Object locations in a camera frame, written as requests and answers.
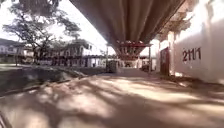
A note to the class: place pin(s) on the brown concrete path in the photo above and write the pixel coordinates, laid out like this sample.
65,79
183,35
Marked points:
110,100

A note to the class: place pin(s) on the two-storey building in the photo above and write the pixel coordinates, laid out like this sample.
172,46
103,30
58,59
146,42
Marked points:
76,50

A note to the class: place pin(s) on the covered walkway roof with posts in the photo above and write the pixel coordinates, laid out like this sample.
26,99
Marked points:
133,20

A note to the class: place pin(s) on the large tree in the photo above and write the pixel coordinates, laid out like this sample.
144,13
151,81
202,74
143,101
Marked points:
36,23

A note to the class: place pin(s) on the white building with red door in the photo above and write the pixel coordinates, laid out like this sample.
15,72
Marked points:
200,66

